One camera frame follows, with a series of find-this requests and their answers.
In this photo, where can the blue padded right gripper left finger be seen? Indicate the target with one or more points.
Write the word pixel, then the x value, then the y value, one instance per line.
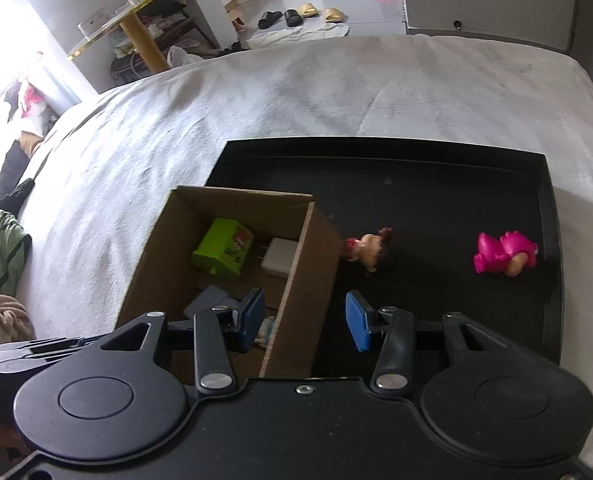
pixel 219 331

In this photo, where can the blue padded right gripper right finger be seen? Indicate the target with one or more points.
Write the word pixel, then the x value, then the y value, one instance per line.
pixel 388 332

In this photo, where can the lavender blue block figurine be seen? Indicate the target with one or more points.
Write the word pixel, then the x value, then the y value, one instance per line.
pixel 210 297

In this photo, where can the blue red cupcake figurine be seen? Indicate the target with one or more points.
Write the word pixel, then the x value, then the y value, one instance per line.
pixel 265 332

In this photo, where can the green square toy box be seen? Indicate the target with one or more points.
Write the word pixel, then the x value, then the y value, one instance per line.
pixel 224 248

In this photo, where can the white USB wall charger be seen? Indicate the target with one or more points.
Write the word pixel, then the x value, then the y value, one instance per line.
pixel 276 256

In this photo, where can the brown cardboard box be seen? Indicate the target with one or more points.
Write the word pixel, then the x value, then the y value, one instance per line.
pixel 166 279

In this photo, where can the small brown-haired doll figurine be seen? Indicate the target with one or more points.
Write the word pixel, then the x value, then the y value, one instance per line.
pixel 369 249

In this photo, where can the black rectangular tray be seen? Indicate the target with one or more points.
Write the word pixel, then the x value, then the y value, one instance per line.
pixel 437 197

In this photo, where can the pink hooded doll figurine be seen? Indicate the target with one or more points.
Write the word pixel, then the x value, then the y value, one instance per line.
pixel 508 254

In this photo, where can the white plush blanket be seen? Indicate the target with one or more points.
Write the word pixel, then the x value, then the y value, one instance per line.
pixel 103 173

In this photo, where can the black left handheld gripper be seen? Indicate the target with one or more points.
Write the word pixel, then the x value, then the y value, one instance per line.
pixel 21 356

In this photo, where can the green striped garment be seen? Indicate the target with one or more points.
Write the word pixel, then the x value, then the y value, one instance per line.
pixel 15 245

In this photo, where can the round glass gold-rim table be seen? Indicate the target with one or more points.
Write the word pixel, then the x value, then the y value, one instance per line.
pixel 127 19

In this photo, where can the white floor mat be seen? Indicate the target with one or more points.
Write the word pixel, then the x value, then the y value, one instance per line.
pixel 296 35

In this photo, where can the black slipper left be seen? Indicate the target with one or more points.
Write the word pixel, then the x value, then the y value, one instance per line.
pixel 269 19

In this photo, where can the black slipper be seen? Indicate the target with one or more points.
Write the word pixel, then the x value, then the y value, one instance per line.
pixel 293 18
pixel 269 19

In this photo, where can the black slipper right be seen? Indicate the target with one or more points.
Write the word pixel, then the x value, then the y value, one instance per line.
pixel 293 18

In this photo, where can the beige slipper left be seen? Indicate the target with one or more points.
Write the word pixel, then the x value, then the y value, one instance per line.
pixel 308 10

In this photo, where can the beige slipper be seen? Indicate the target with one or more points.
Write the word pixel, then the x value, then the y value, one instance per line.
pixel 308 10
pixel 334 15

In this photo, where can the beige slipper right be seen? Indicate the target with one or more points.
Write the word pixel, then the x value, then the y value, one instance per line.
pixel 334 15

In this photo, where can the grey white cabinet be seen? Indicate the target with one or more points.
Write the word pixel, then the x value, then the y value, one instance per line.
pixel 491 0

